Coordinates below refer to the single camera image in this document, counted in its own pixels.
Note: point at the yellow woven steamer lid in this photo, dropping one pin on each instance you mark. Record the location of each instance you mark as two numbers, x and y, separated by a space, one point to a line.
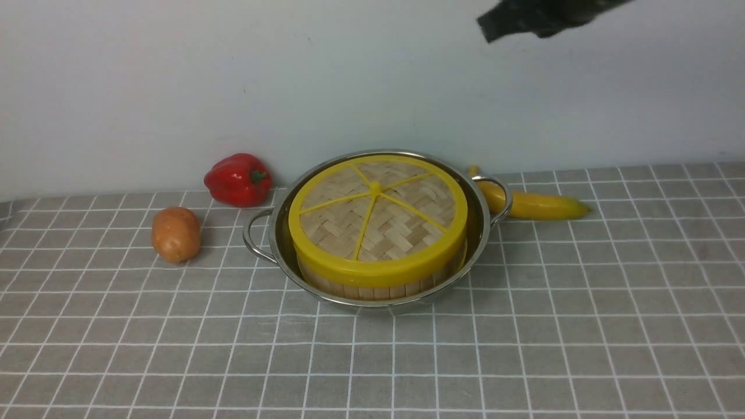
379 207

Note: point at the red bell pepper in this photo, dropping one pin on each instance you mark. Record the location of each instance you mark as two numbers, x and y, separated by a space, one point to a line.
240 180

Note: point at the grey checked tablecloth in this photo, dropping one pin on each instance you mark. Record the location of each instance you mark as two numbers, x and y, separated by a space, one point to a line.
635 311

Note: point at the bamboo steamer yellow rim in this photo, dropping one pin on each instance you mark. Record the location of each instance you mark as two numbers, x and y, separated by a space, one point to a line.
381 280

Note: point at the stainless steel pot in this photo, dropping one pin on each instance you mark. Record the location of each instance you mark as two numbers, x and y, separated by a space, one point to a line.
266 235

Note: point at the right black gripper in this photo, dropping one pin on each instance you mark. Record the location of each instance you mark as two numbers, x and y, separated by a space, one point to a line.
543 19

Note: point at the brown potato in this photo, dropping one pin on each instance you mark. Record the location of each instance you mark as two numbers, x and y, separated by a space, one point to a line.
176 234

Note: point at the yellow banana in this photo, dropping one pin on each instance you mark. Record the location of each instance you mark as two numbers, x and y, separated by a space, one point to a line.
533 206

